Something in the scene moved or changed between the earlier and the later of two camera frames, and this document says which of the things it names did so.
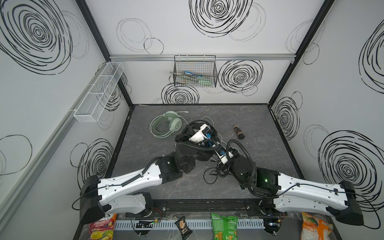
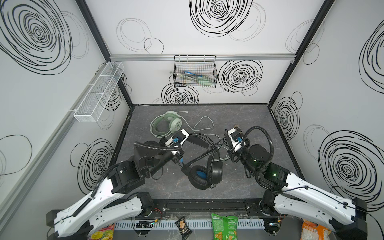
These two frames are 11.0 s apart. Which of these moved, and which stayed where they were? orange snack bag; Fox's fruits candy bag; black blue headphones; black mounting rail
Moved: black blue headphones
Stayed: Fox's fruits candy bag; orange snack bag; black mounting rail
